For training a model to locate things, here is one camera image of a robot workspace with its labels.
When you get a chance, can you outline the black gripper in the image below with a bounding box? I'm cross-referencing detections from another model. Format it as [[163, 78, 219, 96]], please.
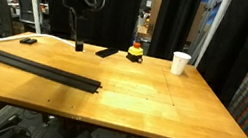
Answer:
[[54, 0, 93, 53]]

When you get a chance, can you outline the wide black curtain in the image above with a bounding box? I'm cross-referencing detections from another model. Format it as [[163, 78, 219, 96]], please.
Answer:
[[32, 0, 145, 54]]

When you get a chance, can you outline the small black grooved block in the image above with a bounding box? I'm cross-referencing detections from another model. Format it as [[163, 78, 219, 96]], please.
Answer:
[[19, 36, 39, 47]]

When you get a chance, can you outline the yellow emergency stop button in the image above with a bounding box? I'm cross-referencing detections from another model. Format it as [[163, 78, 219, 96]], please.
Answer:
[[124, 40, 146, 65]]

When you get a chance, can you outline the white flexible tube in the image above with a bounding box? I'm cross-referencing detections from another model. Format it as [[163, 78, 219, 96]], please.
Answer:
[[0, 26, 79, 57]]

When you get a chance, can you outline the brown cardboard box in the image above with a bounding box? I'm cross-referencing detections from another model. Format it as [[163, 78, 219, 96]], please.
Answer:
[[145, 0, 164, 37]]

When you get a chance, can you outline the white paper cup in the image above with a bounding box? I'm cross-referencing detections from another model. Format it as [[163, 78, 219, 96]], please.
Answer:
[[169, 50, 193, 78]]

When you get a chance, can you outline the white frame post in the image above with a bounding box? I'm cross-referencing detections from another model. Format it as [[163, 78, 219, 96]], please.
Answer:
[[184, 0, 234, 73]]

